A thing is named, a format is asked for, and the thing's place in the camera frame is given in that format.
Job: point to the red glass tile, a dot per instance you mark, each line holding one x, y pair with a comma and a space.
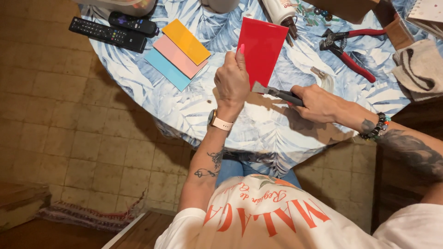
262, 48

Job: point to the person's right hand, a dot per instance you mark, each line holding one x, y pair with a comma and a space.
316, 103

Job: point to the white printed t-shirt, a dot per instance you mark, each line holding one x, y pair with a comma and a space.
297, 221

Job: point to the person's right fingers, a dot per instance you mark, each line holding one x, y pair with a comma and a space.
298, 98

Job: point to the spiral notebook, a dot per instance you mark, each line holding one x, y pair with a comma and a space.
427, 13

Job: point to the striped fringed rug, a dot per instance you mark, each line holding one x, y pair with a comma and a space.
90, 214

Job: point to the clear plastic oil dropper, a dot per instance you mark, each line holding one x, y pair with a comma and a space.
323, 79

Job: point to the light blue glass tile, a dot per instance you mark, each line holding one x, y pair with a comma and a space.
166, 69

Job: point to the wooden furniture piece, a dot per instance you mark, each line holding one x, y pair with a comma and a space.
20, 207

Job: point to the short black remote control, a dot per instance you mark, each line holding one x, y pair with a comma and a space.
133, 23

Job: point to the blue jeans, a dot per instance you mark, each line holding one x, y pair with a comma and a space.
238, 171

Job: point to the pink glass tile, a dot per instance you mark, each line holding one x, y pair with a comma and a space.
176, 57

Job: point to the blue leaf print tablecloth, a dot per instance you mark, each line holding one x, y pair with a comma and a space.
263, 128

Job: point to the white glue bottle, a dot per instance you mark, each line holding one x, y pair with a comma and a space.
282, 13

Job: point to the grey round vessel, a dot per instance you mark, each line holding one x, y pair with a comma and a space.
219, 5

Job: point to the yellow glass tile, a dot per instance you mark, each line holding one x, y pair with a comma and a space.
186, 41

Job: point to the person's left hand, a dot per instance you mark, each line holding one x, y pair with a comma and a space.
231, 82

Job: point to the long black remote control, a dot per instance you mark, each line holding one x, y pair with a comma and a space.
107, 34

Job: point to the heap of small glass pieces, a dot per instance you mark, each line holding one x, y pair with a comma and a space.
313, 15

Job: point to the beige folded cloth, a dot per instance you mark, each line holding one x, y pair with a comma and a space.
418, 69

